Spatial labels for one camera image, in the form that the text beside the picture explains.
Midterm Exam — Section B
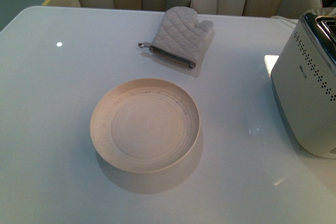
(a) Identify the round beige plate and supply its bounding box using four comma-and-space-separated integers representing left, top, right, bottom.
90, 78, 201, 174

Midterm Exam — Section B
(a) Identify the white chrome two-slot toaster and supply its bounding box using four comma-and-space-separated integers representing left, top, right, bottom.
271, 8, 335, 158

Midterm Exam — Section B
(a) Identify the grey quilted oven mitt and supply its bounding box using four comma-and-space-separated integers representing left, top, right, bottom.
138, 6, 214, 69

